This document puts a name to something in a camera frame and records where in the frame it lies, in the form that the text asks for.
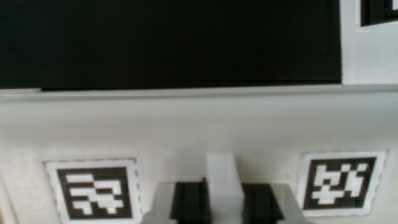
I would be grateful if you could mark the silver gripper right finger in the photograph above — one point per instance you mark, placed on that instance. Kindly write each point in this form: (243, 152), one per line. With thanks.
(271, 205)

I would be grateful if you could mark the white flat marker base plate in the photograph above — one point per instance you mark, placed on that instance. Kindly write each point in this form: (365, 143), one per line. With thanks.
(369, 41)

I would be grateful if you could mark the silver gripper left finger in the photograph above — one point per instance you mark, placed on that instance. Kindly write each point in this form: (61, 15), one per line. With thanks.
(180, 203)

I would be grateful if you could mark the white cabinet door panel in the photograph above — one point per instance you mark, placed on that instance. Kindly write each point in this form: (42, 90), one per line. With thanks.
(95, 144)

